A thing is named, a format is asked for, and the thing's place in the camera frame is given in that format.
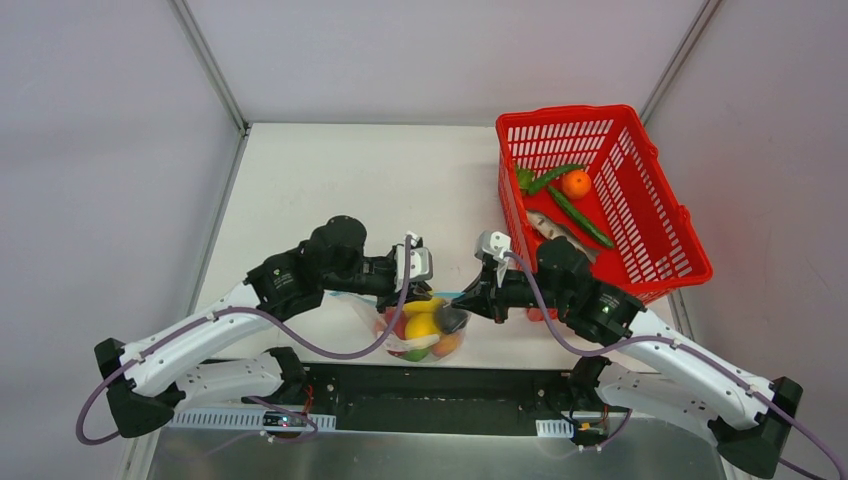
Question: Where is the long green cucumber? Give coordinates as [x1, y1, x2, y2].
[546, 186, 615, 249]

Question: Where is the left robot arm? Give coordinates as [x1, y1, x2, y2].
[94, 215, 433, 438]

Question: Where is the green lettuce leaf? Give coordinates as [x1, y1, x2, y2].
[515, 166, 535, 195]

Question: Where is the yellow corn cob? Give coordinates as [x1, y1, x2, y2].
[402, 298, 446, 318]

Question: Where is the peach fruit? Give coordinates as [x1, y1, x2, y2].
[430, 332, 463, 358]

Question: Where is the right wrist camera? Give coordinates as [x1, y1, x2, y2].
[475, 231, 512, 287]

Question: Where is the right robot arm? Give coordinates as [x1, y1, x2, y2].
[452, 232, 803, 479]

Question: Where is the green lime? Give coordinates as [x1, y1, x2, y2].
[402, 348, 430, 362]

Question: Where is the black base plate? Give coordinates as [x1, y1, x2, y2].
[283, 363, 603, 436]

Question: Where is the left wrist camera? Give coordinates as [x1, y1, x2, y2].
[393, 231, 434, 292]

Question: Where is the red plastic basket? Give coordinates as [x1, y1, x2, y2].
[495, 104, 713, 303]

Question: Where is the clear zip top bag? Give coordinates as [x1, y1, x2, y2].
[330, 292, 470, 363]

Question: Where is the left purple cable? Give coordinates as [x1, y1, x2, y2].
[75, 235, 415, 446]

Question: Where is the purple cable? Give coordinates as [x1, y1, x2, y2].
[503, 250, 848, 480]
[75, 235, 415, 446]

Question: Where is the yellow lemon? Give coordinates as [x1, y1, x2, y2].
[406, 314, 442, 340]

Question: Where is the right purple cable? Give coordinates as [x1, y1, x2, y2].
[503, 250, 848, 480]

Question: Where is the dark purple passion fruit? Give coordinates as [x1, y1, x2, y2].
[434, 306, 469, 335]

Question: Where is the toy grey fish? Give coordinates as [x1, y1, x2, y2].
[526, 210, 600, 264]

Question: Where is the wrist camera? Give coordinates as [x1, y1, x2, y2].
[475, 231, 512, 287]
[393, 231, 434, 292]

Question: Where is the red chili pepper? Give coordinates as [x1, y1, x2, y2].
[383, 308, 408, 340]

